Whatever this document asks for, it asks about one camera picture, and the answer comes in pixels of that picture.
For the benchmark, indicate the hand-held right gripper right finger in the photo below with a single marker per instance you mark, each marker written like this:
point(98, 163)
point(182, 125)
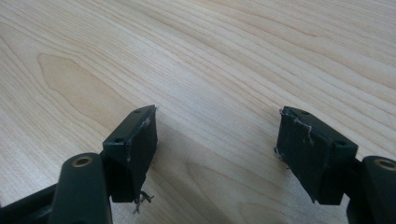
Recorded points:
point(306, 155)

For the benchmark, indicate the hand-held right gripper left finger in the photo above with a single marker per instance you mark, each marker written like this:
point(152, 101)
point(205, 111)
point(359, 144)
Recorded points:
point(132, 155)

